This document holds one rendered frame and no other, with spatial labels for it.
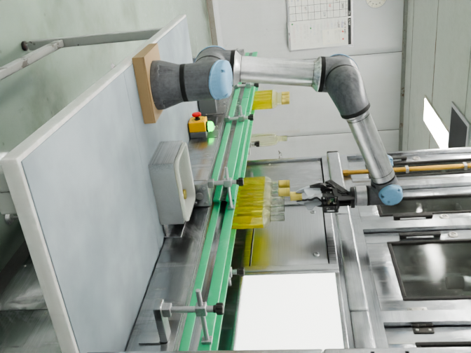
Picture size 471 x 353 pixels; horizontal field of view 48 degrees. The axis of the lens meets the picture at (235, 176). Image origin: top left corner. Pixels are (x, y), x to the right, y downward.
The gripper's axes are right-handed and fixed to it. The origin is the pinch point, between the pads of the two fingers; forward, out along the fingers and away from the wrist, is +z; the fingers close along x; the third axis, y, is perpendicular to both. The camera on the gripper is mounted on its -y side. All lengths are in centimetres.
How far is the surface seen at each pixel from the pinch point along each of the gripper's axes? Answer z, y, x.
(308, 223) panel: -2.6, -0.4, 13.3
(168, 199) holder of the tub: 41, 32, -21
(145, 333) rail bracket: 40, 76, -8
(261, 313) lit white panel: 13, 49, 11
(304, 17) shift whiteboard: -15, -581, 73
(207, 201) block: 32.4, 13.4, -8.0
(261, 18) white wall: 45, -583, 69
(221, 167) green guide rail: 28.9, -3.3, -12.5
